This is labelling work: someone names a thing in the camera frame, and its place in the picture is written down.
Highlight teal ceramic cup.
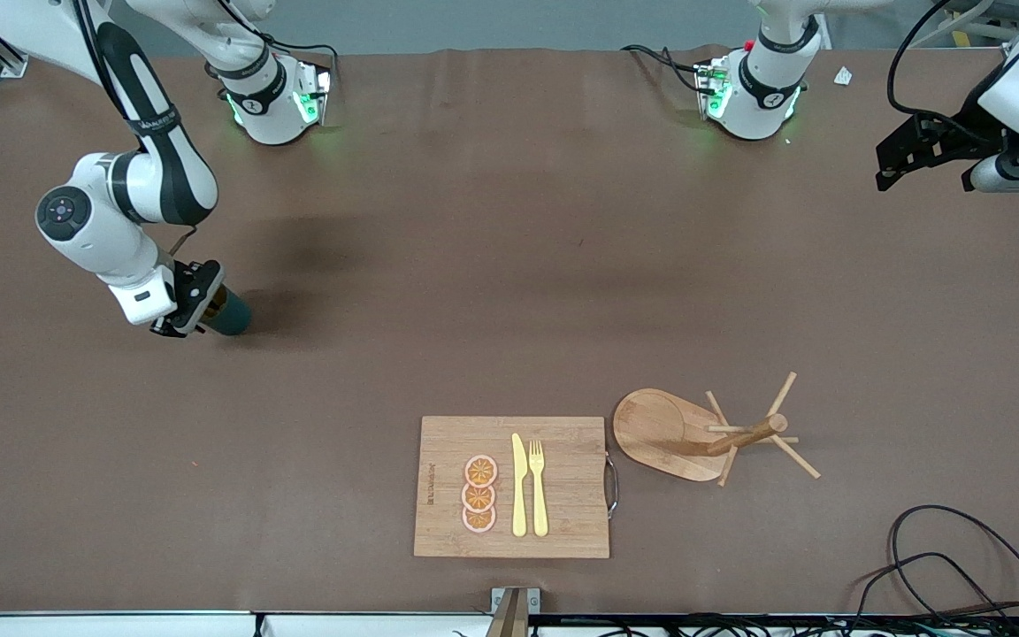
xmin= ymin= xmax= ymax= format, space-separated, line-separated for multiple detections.
xmin=200 ymin=285 xmax=254 ymax=338

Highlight wooden mug tree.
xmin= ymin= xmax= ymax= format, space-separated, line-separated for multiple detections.
xmin=613 ymin=372 xmax=822 ymax=487

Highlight yellow plastic knife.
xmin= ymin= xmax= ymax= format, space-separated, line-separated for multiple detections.
xmin=511 ymin=433 xmax=529 ymax=538

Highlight yellow plastic fork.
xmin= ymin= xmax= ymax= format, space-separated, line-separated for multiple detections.
xmin=528 ymin=440 xmax=549 ymax=538

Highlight bamboo cutting board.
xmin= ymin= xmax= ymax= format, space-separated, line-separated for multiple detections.
xmin=413 ymin=416 xmax=621 ymax=560

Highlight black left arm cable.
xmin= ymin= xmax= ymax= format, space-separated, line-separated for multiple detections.
xmin=885 ymin=0 xmax=1006 ymax=147

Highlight black arm base cable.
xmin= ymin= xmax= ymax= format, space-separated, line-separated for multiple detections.
xmin=262 ymin=35 xmax=340 ymax=81
xmin=620 ymin=44 xmax=709 ymax=96

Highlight dark looped cable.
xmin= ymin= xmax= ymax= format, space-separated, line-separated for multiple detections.
xmin=846 ymin=504 xmax=1019 ymax=637

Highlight metal post with bracket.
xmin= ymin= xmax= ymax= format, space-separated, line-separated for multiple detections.
xmin=485 ymin=586 xmax=542 ymax=637

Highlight tangled black cables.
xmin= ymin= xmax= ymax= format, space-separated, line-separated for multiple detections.
xmin=554 ymin=613 xmax=1019 ymax=637

